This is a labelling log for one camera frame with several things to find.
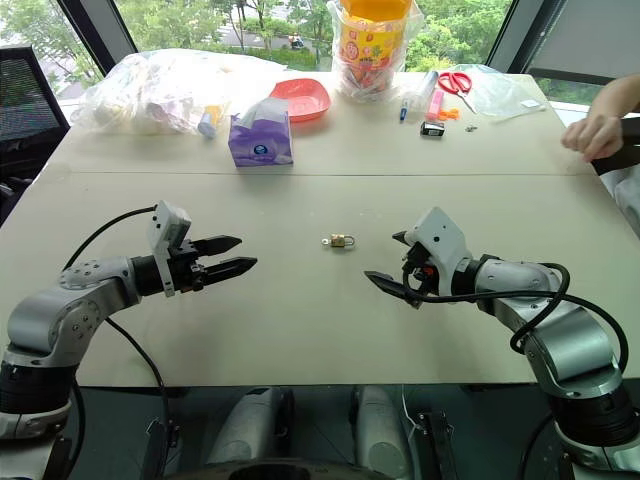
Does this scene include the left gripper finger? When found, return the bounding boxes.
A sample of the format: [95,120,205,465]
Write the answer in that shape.
[202,257,259,288]
[191,235,244,257]

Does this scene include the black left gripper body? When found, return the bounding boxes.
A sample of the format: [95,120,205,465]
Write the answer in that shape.
[167,239,208,294]

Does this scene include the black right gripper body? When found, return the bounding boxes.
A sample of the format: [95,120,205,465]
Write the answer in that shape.
[401,242,444,298]

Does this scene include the person's bare hand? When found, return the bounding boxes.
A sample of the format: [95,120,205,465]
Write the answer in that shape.
[560,114,627,163]

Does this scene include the purple tissue box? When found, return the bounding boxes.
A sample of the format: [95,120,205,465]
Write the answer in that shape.
[227,97,296,169]

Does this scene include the white tube with yellow label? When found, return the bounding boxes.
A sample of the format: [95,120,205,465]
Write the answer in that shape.
[197,104,223,140]

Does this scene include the pink plastic stick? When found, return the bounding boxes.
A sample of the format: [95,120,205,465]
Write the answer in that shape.
[425,89,446,122]

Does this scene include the grey rounded robot leg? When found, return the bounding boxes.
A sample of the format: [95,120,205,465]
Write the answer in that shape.
[206,386,297,467]
[351,384,415,479]

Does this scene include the clear plastic syringe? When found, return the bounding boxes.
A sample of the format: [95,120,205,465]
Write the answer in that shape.
[405,69,441,102]

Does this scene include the black table clamp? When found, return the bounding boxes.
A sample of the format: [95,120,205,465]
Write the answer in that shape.
[416,409,460,480]
[143,417,182,480]

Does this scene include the large clear filled plastic bag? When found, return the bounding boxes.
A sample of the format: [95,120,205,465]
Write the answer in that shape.
[71,48,284,138]

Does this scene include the red plastic bowl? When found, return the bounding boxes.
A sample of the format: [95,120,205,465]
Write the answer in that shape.
[268,77,333,124]

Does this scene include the flat clear plastic bag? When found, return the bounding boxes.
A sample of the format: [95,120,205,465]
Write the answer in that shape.
[443,63,550,125]

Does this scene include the orange-lidded candy jar in bag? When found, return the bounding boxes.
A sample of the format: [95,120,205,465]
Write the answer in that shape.
[326,0,427,105]

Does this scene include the white clothing of person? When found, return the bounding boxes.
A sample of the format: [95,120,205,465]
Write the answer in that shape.
[598,166,640,237]

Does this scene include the black mesh office chair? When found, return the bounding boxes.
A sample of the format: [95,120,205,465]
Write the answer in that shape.
[0,44,72,224]

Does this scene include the dark chair armrest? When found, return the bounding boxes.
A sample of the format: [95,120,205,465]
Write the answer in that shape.
[589,116,640,177]

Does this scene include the grey roller blind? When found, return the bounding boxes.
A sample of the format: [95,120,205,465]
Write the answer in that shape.
[527,0,640,85]

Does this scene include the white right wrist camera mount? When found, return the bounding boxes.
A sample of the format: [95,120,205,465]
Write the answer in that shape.
[403,206,474,297]

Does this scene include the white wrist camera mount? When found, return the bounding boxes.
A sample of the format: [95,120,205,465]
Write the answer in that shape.
[146,200,193,298]
[403,206,474,297]

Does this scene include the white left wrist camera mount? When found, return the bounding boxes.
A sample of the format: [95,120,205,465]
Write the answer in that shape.
[146,200,193,298]

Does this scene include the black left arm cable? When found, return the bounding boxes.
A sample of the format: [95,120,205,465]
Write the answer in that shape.
[62,205,172,480]

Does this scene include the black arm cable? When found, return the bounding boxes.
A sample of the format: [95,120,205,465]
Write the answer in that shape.
[401,261,630,372]
[62,205,172,480]

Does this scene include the thin white cord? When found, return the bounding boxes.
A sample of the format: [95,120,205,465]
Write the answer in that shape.
[401,384,420,454]

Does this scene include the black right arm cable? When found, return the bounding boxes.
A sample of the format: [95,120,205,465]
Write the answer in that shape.
[401,261,630,372]

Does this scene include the red-handled scissors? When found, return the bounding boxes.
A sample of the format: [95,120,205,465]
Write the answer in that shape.
[436,70,479,115]

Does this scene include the dark window frame post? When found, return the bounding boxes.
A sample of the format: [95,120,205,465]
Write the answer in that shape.
[486,0,539,74]
[53,0,140,77]

